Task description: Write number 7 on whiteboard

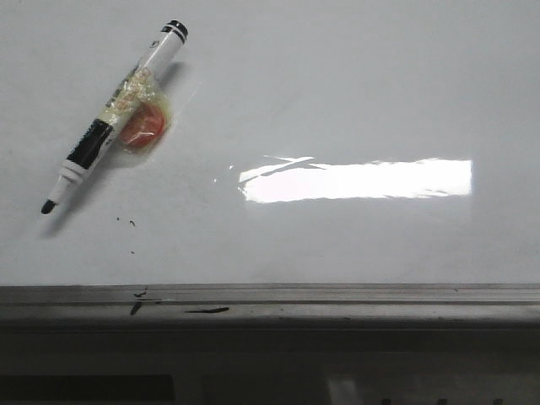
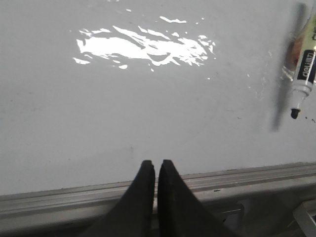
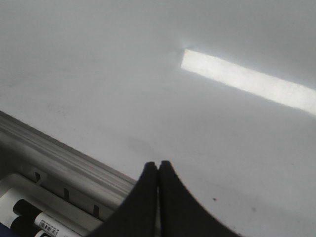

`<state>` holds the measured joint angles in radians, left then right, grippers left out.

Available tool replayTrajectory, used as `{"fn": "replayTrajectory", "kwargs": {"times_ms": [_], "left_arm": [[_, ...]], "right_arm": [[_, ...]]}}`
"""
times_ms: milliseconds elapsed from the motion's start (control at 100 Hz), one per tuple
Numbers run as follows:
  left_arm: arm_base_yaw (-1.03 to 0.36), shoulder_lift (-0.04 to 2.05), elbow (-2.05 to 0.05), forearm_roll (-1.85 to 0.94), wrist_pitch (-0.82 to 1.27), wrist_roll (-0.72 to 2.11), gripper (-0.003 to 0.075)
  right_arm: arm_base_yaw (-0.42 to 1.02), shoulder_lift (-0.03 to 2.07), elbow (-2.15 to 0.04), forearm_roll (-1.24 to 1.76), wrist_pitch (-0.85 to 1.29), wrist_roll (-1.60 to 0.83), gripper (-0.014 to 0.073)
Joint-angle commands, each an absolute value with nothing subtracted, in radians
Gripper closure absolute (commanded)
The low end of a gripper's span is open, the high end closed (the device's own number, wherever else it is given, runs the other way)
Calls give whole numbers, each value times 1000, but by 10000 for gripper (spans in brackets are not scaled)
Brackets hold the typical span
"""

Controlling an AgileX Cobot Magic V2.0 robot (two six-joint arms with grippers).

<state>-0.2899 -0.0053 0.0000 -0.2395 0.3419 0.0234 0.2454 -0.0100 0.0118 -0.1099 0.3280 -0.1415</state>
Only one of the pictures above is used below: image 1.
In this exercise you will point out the black white whiteboard marker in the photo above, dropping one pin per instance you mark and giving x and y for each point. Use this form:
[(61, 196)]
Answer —
[(138, 86)]

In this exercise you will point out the white whiteboard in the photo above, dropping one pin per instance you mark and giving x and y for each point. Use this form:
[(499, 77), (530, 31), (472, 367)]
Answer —
[(328, 142)]

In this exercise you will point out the grey aluminium whiteboard tray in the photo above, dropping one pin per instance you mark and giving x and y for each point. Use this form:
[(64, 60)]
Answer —
[(268, 306)]

